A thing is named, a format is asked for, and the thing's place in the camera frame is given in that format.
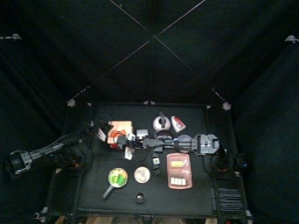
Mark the white toy pieces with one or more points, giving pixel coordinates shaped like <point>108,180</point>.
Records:
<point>177,181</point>

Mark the grey round toy plate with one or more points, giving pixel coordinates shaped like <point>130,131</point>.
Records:
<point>184,137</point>

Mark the red and white packet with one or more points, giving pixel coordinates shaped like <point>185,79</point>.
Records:
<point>177,124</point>

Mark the small black round toy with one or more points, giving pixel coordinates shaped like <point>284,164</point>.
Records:
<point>140,197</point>

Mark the pink toy tray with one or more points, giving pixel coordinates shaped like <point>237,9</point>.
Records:
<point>178,171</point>

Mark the silver frame corner bracket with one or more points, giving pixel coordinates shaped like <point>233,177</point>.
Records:
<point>14,37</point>
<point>148,102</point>
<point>70,102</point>
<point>291,38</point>
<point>225,106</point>

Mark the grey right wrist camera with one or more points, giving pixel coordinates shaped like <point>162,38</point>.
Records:
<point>141,134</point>

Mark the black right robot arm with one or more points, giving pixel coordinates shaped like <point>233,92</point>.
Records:
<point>193,143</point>

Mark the small black green toy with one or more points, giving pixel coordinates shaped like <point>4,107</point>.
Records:
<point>156,163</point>

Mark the frying pan with green food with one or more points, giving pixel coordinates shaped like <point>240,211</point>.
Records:
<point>116,178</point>

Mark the white card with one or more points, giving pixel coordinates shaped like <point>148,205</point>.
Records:
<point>128,152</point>

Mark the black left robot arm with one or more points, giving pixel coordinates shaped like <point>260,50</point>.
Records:
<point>46,150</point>

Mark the dark round toy bowl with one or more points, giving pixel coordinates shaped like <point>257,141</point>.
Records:
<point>162,134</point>

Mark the orange toy carrot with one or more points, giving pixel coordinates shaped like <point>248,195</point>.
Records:
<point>114,136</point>

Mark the silver toy kettle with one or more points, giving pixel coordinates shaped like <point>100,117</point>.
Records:
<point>160,123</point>

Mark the yellow toy block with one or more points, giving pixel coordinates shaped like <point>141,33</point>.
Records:
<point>176,164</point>

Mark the small plate with egg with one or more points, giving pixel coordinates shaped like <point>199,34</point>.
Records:
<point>141,174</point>

